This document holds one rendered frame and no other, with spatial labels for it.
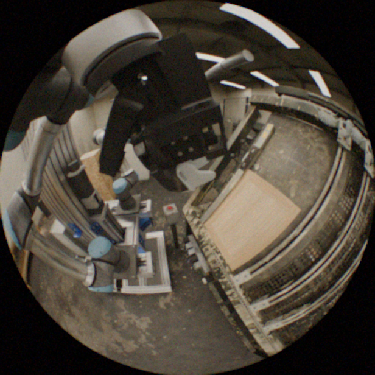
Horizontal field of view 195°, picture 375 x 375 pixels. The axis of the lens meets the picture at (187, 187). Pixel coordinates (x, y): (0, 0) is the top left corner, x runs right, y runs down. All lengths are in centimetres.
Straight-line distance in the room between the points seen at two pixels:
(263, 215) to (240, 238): 21
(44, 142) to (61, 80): 14
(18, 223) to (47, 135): 28
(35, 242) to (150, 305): 153
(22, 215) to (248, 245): 102
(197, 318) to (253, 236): 132
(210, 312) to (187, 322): 32
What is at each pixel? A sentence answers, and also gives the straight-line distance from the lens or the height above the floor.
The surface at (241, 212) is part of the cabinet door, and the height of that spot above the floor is 114.
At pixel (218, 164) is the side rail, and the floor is 130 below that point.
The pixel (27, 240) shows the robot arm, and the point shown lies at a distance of 46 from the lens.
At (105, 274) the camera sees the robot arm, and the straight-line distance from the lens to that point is 55.
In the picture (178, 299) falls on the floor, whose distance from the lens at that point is 169.
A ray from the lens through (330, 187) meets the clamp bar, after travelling 72.
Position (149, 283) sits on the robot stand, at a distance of 154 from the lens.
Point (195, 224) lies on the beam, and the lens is 98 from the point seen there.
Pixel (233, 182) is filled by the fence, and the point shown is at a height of 125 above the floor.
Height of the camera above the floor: 168
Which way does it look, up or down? 38 degrees down
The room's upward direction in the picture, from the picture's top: straight up
